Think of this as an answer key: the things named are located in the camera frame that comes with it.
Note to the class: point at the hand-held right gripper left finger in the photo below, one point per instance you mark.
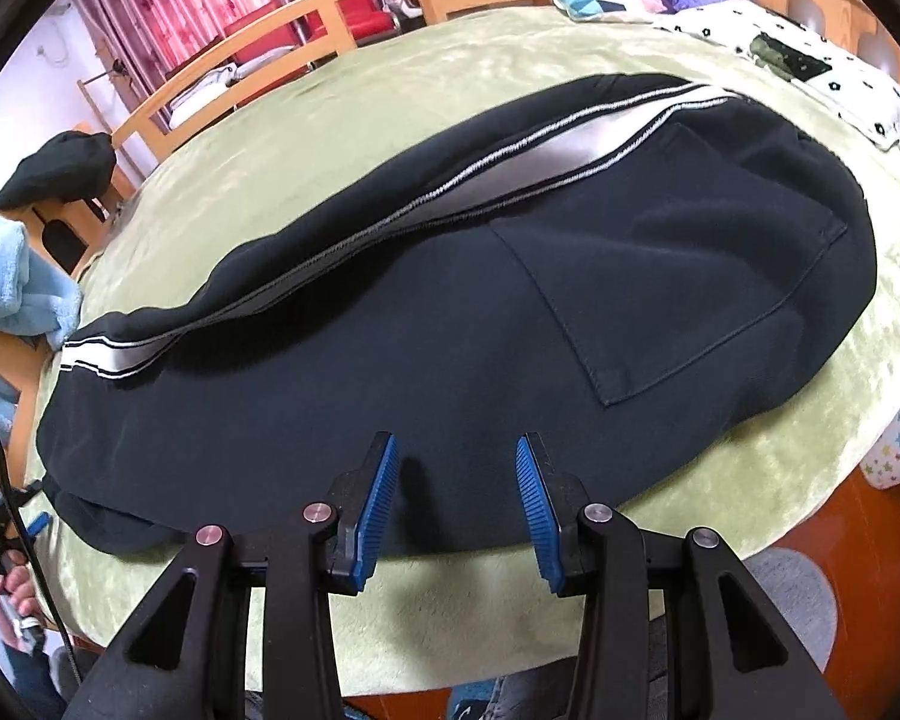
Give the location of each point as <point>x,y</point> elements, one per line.
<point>371,517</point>

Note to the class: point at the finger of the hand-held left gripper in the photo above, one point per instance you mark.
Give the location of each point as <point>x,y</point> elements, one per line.
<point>37,523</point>

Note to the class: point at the dark green patterned cloth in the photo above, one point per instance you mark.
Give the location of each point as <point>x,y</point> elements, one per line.
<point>791,56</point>

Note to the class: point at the red chair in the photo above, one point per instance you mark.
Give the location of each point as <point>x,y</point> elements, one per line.
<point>259,41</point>
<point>345,4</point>

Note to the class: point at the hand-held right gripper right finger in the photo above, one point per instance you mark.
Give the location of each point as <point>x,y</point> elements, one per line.
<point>538,517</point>

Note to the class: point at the black pants with white stripe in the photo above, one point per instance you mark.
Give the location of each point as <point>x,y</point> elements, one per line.
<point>457,315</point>

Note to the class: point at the wooden bed rail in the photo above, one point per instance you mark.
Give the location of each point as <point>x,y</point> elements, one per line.
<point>433,0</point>

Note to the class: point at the black cloth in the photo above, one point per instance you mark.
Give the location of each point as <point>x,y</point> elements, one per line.
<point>52,169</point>

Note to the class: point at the light blue blanket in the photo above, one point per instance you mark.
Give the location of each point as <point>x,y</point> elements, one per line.
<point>15,277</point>

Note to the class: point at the person's left forearm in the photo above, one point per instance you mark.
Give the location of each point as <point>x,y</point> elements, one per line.
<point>34,682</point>

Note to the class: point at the person's left hand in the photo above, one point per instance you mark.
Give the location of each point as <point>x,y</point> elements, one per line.
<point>19,577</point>

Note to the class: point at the green plush blanket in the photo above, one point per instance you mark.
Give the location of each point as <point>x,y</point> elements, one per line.
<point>307,150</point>

